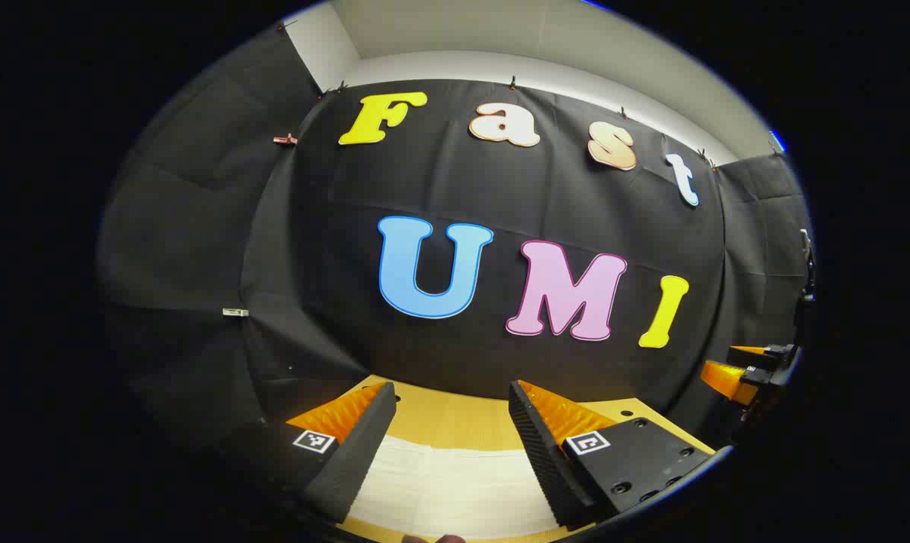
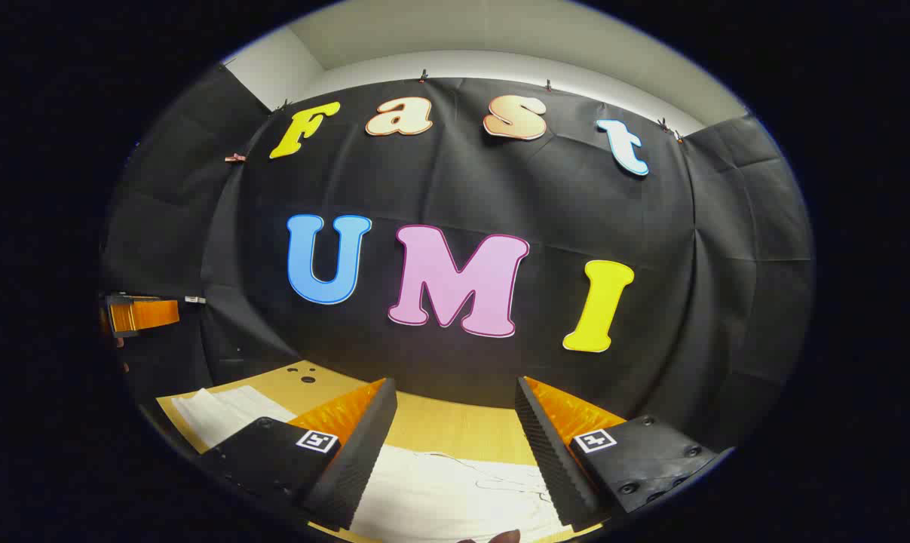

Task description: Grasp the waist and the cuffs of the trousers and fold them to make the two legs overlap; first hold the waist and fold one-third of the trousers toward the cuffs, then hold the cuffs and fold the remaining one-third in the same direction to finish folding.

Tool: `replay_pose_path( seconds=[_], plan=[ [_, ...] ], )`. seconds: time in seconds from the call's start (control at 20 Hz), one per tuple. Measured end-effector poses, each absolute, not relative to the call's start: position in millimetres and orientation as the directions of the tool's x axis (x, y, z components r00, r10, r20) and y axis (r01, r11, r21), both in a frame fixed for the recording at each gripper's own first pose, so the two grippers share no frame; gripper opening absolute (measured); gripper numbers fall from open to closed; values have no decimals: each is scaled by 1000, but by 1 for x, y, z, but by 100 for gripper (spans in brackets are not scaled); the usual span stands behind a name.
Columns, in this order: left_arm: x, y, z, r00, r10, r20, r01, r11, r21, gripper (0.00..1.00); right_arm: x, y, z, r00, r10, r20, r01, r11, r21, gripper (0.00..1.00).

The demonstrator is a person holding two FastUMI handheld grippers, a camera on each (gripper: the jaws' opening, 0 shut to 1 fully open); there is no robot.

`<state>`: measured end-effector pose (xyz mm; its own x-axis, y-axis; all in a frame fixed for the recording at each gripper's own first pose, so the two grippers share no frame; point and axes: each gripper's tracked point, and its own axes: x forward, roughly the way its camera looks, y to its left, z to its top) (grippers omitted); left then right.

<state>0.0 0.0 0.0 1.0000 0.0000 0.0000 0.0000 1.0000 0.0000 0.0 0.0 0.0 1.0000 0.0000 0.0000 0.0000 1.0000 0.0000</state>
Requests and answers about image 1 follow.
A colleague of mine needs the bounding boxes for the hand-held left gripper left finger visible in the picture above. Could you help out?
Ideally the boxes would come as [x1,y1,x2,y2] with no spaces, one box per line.
[221,381,399,524]

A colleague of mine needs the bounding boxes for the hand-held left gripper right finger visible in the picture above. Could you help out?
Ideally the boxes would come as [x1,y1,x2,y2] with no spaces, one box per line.
[507,379,716,531]

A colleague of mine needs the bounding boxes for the white jeans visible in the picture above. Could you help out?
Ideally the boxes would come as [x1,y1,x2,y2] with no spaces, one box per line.
[345,434,562,541]

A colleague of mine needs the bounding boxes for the black backdrop cloth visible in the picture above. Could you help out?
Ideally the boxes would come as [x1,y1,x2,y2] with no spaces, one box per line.
[97,26,811,461]

